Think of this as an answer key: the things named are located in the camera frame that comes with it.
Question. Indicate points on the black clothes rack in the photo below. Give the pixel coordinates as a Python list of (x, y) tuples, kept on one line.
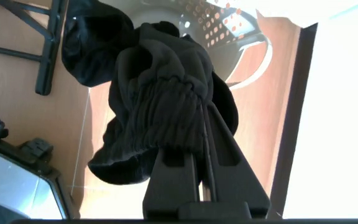
[(47, 62)]

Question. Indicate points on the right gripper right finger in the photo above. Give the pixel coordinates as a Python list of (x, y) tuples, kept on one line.
[(232, 177)]

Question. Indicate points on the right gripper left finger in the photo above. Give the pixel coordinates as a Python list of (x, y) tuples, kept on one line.
[(169, 183)]

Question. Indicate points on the black garment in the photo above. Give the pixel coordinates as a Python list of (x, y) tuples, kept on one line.
[(95, 46)]

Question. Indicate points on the white laundry basket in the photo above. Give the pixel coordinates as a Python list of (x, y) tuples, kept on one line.
[(163, 12)]

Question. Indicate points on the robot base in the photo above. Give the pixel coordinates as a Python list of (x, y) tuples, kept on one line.
[(11, 180)]

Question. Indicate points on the black shorts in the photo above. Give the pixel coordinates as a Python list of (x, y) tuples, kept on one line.
[(166, 109)]

